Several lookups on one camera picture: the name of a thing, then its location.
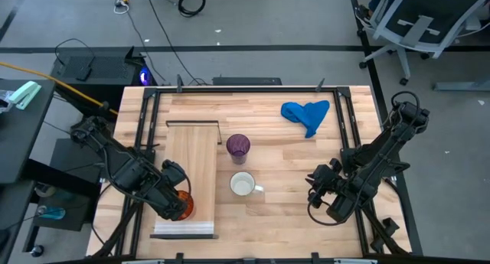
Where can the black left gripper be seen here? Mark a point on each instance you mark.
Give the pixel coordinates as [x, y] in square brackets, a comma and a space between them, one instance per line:
[164, 197]

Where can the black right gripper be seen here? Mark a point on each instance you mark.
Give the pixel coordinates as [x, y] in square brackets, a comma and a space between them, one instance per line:
[331, 181]

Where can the red-orange faceted plastic tumbler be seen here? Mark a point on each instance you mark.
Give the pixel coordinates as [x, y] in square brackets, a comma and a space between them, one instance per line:
[188, 206]

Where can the white enamel mug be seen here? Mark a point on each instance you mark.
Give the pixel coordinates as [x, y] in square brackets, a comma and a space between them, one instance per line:
[242, 183]

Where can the purple faceted plastic tumbler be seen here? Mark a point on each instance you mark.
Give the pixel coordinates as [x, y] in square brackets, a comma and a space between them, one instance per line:
[238, 147]

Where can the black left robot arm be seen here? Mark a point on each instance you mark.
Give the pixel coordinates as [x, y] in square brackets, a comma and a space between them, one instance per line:
[126, 168]

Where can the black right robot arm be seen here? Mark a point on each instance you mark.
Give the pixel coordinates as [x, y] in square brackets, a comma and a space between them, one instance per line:
[383, 153]

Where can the blue cloth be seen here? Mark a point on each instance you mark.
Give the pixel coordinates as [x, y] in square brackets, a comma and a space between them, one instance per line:
[306, 115]

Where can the black low side stand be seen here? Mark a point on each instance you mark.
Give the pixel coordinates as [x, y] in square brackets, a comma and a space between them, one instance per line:
[72, 157]

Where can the blue water bottle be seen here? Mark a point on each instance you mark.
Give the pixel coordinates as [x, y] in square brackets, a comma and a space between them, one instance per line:
[51, 212]

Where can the grey tape roll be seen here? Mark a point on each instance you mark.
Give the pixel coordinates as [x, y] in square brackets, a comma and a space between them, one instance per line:
[45, 190]

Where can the black power strip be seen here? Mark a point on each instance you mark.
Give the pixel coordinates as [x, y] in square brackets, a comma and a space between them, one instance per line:
[247, 81]

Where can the black computer tower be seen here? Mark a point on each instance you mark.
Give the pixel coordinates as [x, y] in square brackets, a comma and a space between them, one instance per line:
[107, 67]

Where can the small black box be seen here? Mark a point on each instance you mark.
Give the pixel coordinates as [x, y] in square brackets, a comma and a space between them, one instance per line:
[83, 73]

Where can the black side desk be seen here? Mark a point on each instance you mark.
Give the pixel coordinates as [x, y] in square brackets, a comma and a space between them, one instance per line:
[19, 141]

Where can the mint green stapler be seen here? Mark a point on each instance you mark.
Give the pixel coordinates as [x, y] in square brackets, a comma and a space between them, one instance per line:
[25, 95]

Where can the grey desk foot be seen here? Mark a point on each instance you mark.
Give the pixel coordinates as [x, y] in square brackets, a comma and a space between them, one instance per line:
[461, 85]

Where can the clear plastic item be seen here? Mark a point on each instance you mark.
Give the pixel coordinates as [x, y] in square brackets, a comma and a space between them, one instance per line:
[4, 99]

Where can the person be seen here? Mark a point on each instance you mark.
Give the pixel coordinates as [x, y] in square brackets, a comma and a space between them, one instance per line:
[376, 2]

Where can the grey and black office chair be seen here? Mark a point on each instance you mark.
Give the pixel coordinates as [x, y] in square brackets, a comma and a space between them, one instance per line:
[421, 11]

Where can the wooden shelf with black frame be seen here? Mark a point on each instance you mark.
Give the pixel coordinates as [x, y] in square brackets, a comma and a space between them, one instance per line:
[193, 157]

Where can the black aluminium table frame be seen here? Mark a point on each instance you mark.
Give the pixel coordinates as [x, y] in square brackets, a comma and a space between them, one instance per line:
[268, 90]

